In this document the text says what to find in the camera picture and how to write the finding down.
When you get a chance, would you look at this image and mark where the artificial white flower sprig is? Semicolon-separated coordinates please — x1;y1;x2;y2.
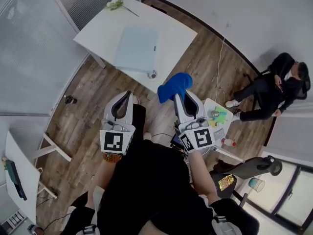
105;0;140;18

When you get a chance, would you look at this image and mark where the dark teal box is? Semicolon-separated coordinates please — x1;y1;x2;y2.
7;160;27;202

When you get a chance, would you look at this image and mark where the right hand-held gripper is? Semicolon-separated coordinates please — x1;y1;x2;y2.
174;90;216;159

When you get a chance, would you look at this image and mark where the light blue board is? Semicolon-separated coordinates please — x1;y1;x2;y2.
113;25;161;73

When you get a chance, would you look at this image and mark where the small recording monitor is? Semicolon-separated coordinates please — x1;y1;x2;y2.
170;133;186;156

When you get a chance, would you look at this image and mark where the shiny colourful packet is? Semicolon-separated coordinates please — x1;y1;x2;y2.
217;175;235;190

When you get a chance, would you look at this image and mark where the brown bead bracelet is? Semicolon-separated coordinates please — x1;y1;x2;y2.
102;152;122;164

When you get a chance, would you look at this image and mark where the person's left forearm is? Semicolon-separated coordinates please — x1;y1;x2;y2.
91;153;123;200

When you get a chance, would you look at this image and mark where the white desk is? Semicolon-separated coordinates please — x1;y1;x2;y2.
4;130;73;226

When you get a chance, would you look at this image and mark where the person's black clothing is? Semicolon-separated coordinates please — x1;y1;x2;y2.
70;104;260;235

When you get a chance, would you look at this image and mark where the grey office chair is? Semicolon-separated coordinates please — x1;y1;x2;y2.
212;155;283;198

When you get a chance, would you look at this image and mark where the blue cloth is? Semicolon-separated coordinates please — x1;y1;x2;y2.
157;72;194;105

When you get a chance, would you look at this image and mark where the person's right forearm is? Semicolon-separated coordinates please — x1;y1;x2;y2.
187;150;218;203

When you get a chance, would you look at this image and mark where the white table leg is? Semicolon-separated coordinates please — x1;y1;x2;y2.
87;50;106;70

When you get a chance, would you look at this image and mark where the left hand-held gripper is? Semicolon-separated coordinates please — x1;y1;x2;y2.
99;91;136;156

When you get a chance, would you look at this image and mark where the small white side table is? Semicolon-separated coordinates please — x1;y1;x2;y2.
204;98;245;163

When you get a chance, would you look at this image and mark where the white cable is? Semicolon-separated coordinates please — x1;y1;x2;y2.
215;37;227;100

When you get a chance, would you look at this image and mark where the grey backpack strap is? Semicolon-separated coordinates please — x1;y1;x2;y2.
199;194;235;235
87;186;106;235

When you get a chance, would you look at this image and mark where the green and yellow paper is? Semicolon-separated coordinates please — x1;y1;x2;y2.
212;105;232;128

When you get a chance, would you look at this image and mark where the patterned packet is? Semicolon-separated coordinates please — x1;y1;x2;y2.
213;128;227;141

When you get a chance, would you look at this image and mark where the dark framed window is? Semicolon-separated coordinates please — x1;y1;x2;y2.
244;153;313;220

